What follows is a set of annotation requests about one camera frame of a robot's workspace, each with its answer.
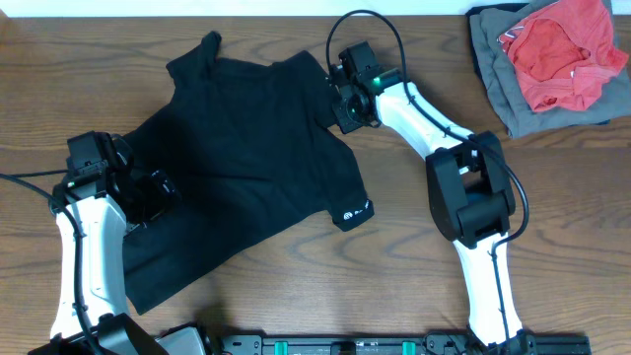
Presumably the black t-shirt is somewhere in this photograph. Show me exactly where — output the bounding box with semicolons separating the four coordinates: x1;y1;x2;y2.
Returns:
123;32;374;314

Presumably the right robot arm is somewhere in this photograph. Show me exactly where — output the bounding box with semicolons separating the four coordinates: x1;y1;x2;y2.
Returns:
329;41;531;354

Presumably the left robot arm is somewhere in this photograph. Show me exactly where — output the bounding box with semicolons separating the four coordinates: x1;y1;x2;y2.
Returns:
36;131;207;354

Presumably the crumpled red shirt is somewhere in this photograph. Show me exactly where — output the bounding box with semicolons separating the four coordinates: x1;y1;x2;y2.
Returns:
498;0;629;112

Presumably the folded grey garment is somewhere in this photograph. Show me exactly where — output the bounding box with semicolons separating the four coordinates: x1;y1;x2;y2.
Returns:
481;0;630;139

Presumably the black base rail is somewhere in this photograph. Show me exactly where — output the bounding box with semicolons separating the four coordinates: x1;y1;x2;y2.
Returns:
212;331;592;355

